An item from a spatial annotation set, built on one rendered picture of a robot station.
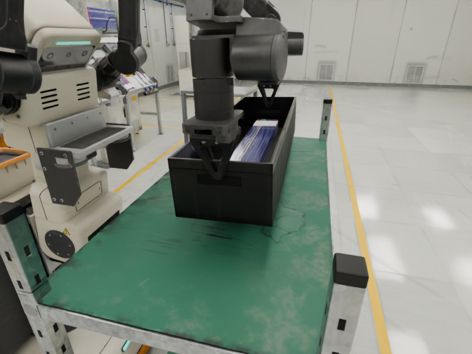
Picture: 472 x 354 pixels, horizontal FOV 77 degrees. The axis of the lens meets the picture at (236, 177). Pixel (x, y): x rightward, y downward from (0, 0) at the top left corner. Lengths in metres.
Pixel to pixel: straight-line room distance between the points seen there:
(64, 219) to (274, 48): 0.80
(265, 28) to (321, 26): 9.39
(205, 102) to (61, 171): 0.54
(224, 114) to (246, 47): 0.09
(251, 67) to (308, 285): 0.33
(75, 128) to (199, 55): 0.60
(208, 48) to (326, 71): 9.44
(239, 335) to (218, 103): 0.30
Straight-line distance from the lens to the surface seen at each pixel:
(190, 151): 0.57
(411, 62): 10.13
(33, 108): 0.88
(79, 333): 1.41
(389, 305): 1.91
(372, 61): 9.92
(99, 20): 4.30
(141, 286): 0.51
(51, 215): 1.02
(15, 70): 0.72
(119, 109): 4.23
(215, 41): 0.41
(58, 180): 0.90
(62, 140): 0.91
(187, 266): 0.52
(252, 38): 0.39
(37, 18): 0.86
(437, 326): 1.92
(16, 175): 1.27
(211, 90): 0.41
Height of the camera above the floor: 1.30
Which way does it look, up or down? 25 degrees down
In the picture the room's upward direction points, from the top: straight up
